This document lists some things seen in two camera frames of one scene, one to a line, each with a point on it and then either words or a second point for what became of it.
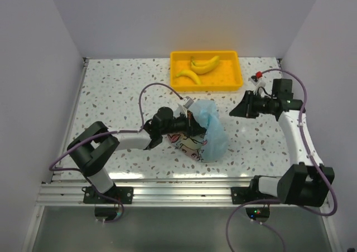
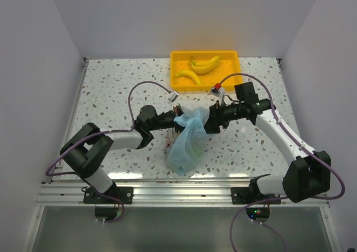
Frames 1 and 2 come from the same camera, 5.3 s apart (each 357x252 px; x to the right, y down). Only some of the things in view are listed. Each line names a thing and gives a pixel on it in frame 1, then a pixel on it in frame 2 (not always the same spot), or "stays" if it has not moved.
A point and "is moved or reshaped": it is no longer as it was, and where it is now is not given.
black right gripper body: [261, 105] to [227, 113]
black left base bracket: [124, 194] stays
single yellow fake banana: [191, 73] stays
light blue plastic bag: [210, 146] is moved or reshaped
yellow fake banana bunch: [204, 67] stays
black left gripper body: [178, 125] to [166, 121]
